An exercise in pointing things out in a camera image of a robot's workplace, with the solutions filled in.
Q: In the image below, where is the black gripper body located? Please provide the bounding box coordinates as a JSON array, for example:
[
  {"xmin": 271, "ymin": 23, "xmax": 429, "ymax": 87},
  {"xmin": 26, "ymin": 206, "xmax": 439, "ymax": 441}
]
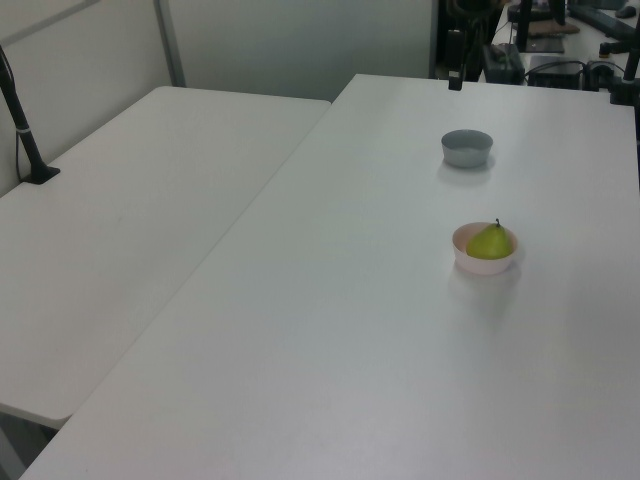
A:
[{"xmin": 447, "ymin": 28, "xmax": 464, "ymax": 72}]

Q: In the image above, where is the green pear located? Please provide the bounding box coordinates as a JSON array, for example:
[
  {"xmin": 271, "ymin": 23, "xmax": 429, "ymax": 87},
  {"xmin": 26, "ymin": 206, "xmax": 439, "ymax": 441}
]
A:
[{"xmin": 466, "ymin": 218, "xmax": 516, "ymax": 261}]

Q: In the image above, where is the grey bowl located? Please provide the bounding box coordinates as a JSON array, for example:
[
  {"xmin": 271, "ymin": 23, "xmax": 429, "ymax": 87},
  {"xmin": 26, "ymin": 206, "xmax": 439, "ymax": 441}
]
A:
[{"xmin": 440, "ymin": 128, "xmax": 495, "ymax": 169}]

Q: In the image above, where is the pink bowl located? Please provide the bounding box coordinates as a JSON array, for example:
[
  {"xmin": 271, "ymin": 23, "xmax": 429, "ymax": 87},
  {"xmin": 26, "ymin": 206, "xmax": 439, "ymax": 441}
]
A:
[{"xmin": 452, "ymin": 221, "xmax": 520, "ymax": 276}]

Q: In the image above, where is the black equipment case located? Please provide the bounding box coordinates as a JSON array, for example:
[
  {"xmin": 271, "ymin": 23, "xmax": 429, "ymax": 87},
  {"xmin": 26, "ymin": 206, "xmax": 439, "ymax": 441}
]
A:
[{"xmin": 481, "ymin": 43, "xmax": 525, "ymax": 84}]

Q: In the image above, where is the black monitor stand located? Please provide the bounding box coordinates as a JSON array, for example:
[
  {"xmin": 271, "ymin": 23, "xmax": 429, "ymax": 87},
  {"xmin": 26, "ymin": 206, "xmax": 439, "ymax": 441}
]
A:
[{"xmin": 507, "ymin": 0, "xmax": 567, "ymax": 54}]

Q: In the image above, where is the brown pad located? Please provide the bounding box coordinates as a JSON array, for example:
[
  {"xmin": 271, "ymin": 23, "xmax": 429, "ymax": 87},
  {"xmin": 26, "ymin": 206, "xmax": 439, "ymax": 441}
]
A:
[{"xmin": 528, "ymin": 21, "xmax": 580, "ymax": 37}]

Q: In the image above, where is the black electronics box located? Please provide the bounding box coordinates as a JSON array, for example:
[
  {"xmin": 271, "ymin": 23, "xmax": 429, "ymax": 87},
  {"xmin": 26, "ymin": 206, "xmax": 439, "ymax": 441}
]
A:
[{"xmin": 523, "ymin": 54, "xmax": 587, "ymax": 90}]

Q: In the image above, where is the black keyboard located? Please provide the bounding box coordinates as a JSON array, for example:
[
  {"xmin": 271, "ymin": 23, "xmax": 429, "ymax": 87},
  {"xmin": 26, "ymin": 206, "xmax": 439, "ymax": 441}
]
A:
[{"xmin": 568, "ymin": 3, "xmax": 640, "ymax": 40}]

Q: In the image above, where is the grey metal partition post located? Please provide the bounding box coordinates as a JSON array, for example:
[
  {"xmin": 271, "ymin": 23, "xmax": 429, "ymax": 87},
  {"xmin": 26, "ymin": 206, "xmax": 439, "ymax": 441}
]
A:
[{"xmin": 153, "ymin": 0, "xmax": 187, "ymax": 89}]

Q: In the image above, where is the black camera pole with base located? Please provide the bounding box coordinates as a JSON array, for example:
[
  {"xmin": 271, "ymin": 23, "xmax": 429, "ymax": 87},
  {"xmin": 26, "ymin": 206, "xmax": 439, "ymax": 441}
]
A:
[{"xmin": 0, "ymin": 44, "xmax": 62, "ymax": 186}]

